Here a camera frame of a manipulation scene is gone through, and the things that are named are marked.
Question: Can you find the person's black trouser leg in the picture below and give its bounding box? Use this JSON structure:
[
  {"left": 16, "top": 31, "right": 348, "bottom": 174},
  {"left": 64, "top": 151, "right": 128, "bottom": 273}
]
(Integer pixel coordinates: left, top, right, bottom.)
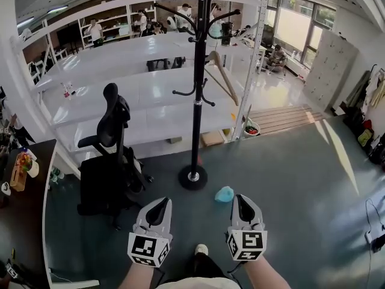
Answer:
[{"left": 180, "top": 253, "right": 231, "bottom": 282}]

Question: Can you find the person's left forearm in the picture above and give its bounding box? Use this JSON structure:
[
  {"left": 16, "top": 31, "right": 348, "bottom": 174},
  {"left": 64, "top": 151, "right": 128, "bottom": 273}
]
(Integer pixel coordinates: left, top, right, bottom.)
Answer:
[{"left": 116, "top": 261, "right": 169, "bottom": 289}]

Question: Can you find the rack of hanging clothes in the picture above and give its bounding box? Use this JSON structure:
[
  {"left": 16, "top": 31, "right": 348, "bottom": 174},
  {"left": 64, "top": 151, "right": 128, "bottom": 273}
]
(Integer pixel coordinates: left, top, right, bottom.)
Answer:
[{"left": 339, "top": 64, "right": 385, "bottom": 166}]

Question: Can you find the wooden box with flowers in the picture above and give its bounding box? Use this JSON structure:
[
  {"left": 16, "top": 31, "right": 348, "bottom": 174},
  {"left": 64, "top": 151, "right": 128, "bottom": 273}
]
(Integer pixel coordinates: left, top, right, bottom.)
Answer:
[{"left": 9, "top": 151, "right": 34, "bottom": 191}]

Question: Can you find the wooden clothes hanger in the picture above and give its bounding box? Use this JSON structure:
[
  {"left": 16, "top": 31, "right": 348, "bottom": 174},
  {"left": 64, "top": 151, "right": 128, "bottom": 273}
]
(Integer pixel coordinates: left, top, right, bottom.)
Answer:
[{"left": 205, "top": 50, "right": 240, "bottom": 107}]

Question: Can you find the cardboard box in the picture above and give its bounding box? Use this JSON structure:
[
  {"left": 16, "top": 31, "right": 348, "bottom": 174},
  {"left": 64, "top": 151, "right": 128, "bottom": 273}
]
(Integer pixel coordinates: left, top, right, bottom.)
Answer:
[{"left": 200, "top": 130, "right": 226, "bottom": 148}]

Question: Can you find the white bucket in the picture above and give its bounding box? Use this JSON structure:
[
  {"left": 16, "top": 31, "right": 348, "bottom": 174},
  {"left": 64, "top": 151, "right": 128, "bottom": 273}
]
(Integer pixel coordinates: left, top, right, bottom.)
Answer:
[{"left": 242, "top": 117, "right": 261, "bottom": 138}]

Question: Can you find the black cable with white adapter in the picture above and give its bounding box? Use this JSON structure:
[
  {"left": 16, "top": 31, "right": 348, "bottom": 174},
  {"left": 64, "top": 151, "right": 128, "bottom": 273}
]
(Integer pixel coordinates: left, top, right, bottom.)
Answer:
[{"left": 365, "top": 198, "right": 385, "bottom": 289}]

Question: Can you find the person's right forearm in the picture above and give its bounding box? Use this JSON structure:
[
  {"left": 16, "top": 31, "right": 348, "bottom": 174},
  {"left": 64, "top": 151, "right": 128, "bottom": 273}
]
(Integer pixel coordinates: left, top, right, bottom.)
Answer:
[{"left": 242, "top": 255, "right": 293, "bottom": 289}]

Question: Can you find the black metal coat rack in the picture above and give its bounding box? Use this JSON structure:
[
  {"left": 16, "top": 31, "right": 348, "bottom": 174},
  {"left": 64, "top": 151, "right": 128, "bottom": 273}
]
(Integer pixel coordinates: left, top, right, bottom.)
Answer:
[{"left": 153, "top": 0, "right": 243, "bottom": 191}]

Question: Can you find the teal jug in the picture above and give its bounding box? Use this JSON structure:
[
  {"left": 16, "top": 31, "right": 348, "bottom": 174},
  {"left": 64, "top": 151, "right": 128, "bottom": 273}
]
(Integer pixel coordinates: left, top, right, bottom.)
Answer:
[{"left": 208, "top": 22, "right": 223, "bottom": 40}]

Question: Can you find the dark desk with white edge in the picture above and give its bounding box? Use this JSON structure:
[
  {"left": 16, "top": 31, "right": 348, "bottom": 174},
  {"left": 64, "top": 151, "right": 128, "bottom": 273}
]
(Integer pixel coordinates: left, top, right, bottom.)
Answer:
[{"left": 0, "top": 139, "right": 58, "bottom": 289}]

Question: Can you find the wooden slat platform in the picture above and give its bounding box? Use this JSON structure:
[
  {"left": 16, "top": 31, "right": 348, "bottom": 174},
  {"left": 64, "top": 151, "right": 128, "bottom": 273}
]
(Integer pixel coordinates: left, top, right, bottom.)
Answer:
[{"left": 248, "top": 103, "right": 326, "bottom": 137}]

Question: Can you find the person's white shirt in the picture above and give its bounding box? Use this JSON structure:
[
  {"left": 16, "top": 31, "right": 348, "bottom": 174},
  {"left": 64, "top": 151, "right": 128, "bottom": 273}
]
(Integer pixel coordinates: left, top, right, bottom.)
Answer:
[{"left": 156, "top": 277, "right": 243, "bottom": 289}]

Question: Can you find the grey locker cabinet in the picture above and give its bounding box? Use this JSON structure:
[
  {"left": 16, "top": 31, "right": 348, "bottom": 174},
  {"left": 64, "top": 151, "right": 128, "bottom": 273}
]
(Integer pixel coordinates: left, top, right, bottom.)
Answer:
[{"left": 303, "top": 30, "right": 360, "bottom": 113}]

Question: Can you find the light blue cloth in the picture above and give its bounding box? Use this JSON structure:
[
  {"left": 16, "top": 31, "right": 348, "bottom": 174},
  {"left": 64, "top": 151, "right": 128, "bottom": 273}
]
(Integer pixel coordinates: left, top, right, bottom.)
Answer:
[{"left": 214, "top": 185, "right": 236, "bottom": 204}]

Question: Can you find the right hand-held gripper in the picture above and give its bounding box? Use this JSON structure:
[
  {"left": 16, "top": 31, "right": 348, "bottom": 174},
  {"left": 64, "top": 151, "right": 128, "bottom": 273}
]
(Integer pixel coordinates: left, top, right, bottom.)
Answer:
[{"left": 226, "top": 194, "right": 268, "bottom": 262}]

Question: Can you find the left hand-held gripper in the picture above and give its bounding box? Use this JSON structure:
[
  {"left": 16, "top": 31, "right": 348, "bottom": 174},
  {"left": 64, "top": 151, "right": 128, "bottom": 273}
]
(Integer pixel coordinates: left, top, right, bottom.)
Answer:
[{"left": 128, "top": 197, "right": 174, "bottom": 268}]

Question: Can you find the black coffee grinder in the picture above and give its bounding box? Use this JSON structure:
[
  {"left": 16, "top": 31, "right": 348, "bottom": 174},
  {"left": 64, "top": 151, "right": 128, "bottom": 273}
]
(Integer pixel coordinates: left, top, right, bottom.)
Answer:
[{"left": 221, "top": 22, "right": 235, "bottom": 46}]

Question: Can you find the large white shelf rack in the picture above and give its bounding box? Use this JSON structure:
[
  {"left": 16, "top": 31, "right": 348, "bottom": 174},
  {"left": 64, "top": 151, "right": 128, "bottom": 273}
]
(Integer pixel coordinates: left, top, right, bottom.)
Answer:
[{"left": 10, "top": 0, "right": 271, "bottom": 180}]

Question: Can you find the black office chair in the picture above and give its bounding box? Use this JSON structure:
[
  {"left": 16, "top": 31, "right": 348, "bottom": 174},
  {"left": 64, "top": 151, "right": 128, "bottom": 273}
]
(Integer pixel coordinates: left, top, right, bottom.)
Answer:
[{"left": 76, "top": 82, "right": 155, "bottom": 232}]

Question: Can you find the white cup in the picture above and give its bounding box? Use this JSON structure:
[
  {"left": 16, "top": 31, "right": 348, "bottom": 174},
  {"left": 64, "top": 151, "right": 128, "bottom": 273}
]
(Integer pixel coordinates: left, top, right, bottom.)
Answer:
[{"left": 26, "top": 160, "right": 40, "bottom": 179}]

